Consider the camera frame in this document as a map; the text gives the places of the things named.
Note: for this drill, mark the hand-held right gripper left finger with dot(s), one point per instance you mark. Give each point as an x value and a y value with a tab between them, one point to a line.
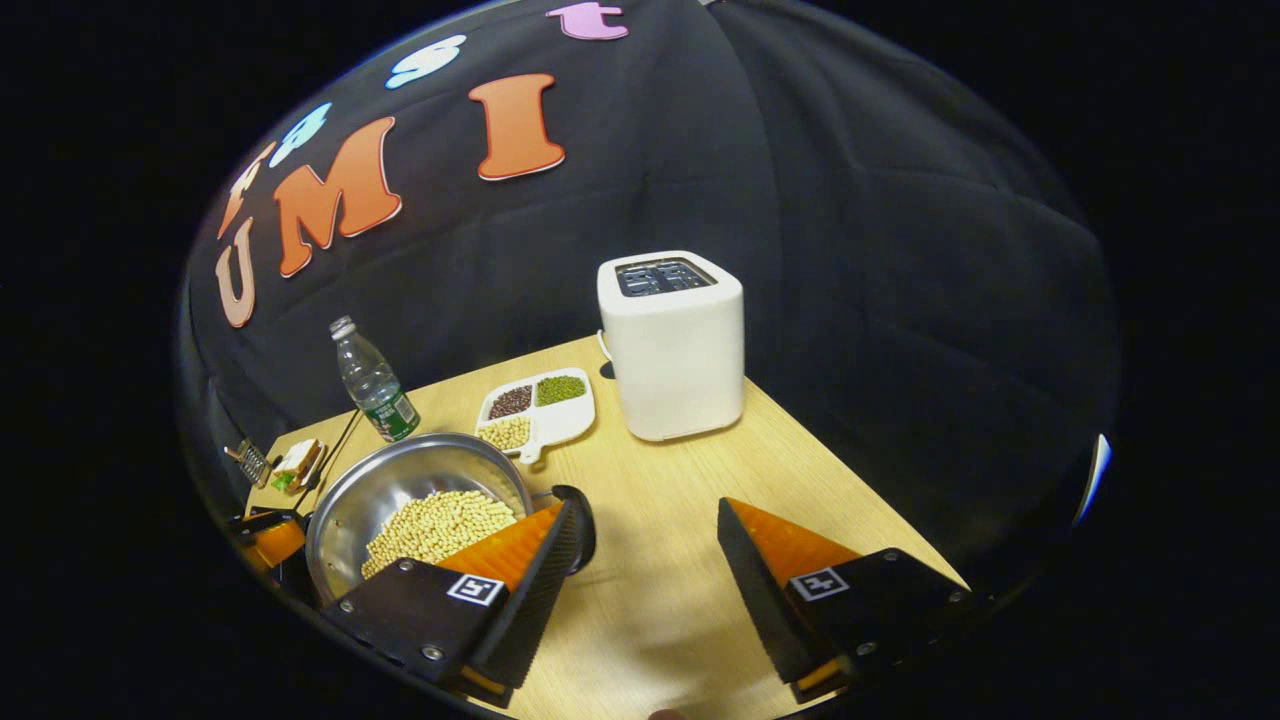
530	600

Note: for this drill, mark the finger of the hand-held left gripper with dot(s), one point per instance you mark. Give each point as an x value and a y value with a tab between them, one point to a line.
278	543

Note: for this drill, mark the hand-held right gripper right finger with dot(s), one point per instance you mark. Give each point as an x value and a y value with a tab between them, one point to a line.
765	590

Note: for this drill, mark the pile of yellow soybeans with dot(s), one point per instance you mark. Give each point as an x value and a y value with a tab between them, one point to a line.
440	530

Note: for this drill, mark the sandwich with lettuce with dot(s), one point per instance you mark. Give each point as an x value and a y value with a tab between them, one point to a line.
298	462

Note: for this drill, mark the pair of dark chopsticks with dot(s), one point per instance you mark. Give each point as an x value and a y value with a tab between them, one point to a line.
335	455

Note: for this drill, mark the white divided dish of beans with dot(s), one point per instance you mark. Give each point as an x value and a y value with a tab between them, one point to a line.
560	420

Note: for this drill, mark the clear plastic water bottle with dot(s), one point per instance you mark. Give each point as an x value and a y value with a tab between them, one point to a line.
375	385

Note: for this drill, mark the white toaster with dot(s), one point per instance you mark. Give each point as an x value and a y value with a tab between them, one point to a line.
680	370

